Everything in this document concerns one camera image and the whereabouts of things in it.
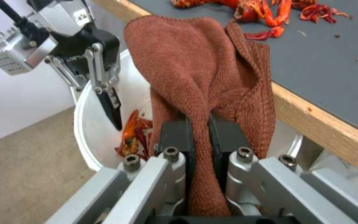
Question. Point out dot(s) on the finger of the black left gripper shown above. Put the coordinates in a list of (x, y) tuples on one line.
[(112, 109), (62, 70)]

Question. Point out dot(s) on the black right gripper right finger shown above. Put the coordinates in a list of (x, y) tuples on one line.
[(228, 137)]

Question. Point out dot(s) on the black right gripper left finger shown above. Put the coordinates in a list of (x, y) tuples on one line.
[(169, 137)]

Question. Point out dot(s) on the white round plastic container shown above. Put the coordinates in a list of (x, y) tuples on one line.
[(85, 130)]

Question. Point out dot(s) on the brown microfibre towel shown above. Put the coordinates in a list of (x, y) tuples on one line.
[(182, 58)]

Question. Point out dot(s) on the orange crayfish shell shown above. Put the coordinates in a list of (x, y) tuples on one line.
[(132, 126)]

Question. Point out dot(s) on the red crayfish shell scraps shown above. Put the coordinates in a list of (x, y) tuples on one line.
[(132, 147)]

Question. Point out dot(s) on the red crayfish claw piece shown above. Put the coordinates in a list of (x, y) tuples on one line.
[(269, 33)]

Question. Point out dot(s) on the large red crayfish body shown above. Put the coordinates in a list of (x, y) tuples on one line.
[(253, 11)]

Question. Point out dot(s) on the dark red shell cluster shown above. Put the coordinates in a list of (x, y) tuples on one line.
[(317, 12)]

